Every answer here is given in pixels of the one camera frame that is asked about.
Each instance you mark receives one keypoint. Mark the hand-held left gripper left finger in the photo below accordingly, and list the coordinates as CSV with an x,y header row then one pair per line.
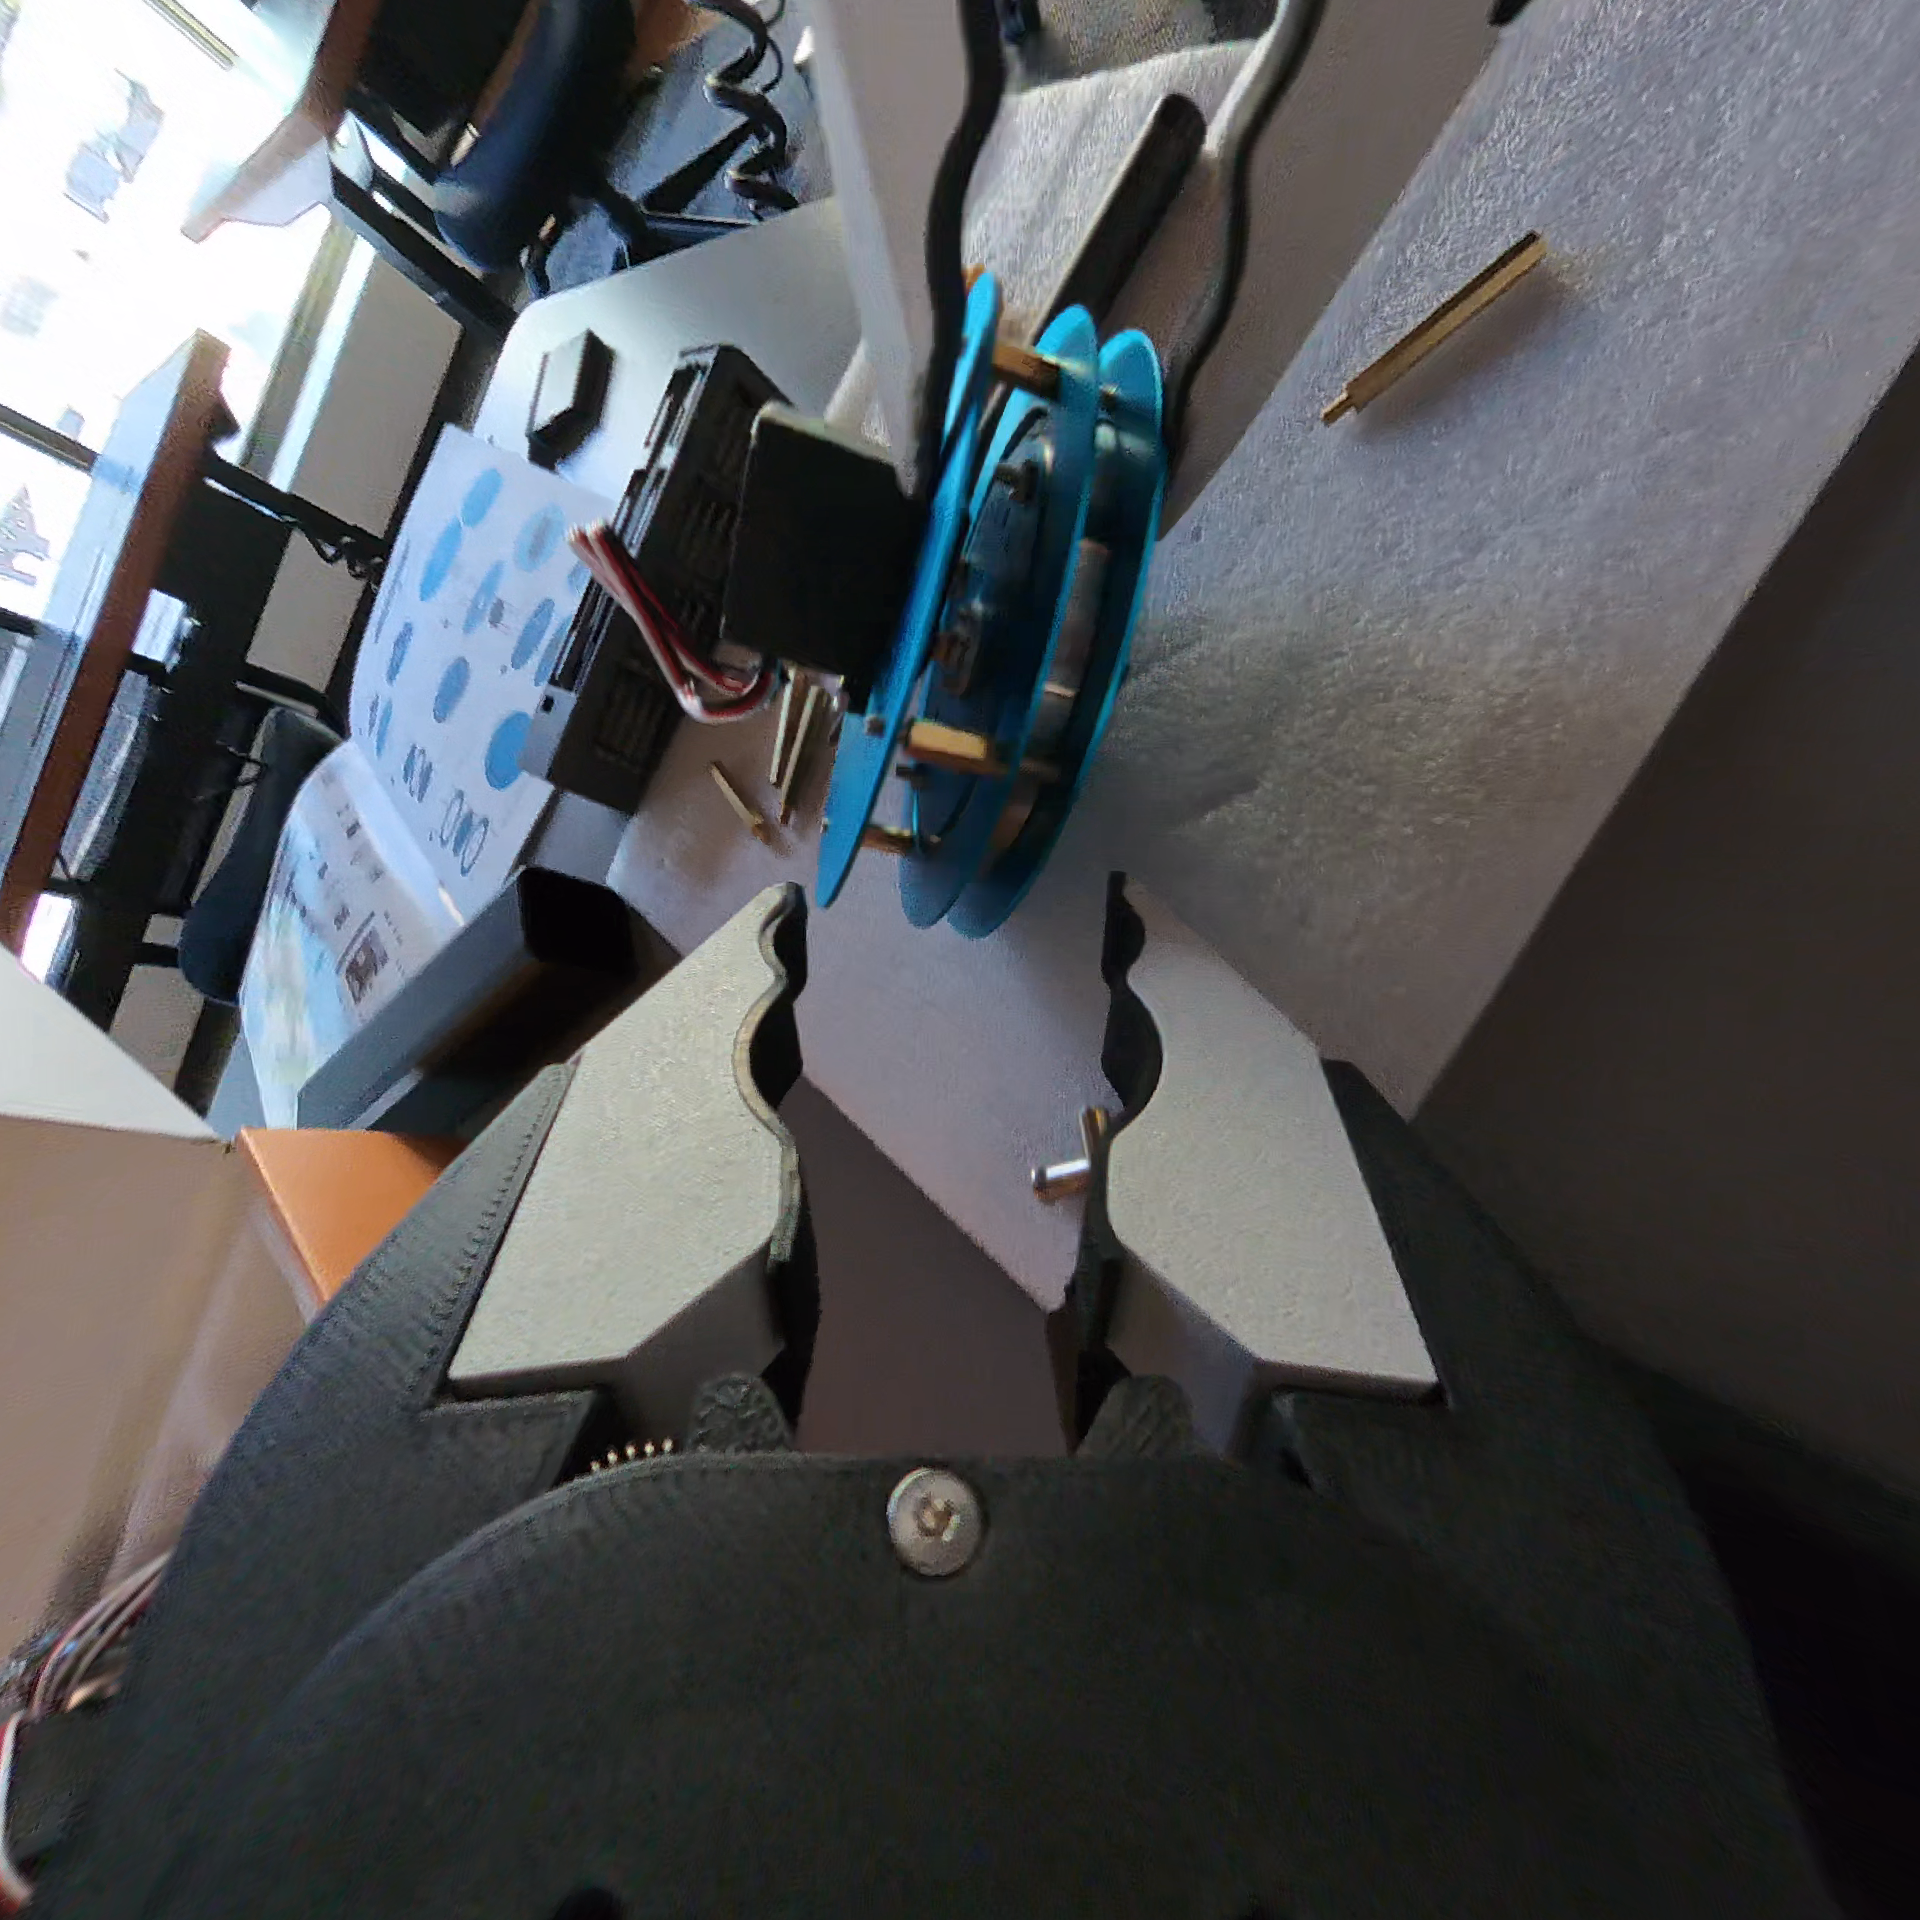
x,y
628,1201

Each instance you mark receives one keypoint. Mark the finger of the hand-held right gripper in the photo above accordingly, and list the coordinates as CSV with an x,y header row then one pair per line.
x,y
1349,119
885,182

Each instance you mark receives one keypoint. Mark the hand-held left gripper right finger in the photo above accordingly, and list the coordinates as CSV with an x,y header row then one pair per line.
x,y
1275,1201

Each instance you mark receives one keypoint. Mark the black servo motor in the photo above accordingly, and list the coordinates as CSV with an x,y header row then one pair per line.
x,y
819,534

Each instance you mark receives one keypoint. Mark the blue double disc base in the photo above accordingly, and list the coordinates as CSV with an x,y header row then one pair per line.
x,y
1080,599

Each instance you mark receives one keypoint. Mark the blue round metal plate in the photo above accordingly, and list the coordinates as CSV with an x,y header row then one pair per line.
x,y
885,750

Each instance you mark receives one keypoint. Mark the grey desk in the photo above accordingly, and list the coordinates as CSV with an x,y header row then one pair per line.
x,y
1650,901

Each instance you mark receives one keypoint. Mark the brown topped desk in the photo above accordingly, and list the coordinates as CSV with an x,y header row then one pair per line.
x,y
136,599

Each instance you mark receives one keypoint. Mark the silver cross wrench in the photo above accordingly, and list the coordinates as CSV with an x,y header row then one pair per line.
x,y
1068,1158

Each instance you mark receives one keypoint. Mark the brass standoff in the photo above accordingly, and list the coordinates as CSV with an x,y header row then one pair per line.
x,y
1434,331
791,735
741,803
811,750

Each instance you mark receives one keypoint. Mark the long black box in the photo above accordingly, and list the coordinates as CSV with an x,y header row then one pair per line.
x,y
493,991

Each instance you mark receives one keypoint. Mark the orange cardboard box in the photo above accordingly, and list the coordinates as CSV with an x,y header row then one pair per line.
x,y
345,1201

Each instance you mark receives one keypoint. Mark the blue stool chair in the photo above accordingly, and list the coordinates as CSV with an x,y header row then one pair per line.
x,y
524,135

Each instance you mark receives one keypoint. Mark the black screwdriver bit case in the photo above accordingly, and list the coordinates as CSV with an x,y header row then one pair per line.
x,y
674,495

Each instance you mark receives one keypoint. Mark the small black box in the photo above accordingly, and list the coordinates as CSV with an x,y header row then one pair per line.
x,y
570,390

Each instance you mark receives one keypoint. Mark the grey foam mat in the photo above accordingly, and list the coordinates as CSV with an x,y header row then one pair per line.
x,y
1425,599

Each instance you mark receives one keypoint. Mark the printed instruction manual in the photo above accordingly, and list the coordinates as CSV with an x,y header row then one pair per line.
x,y
451,629

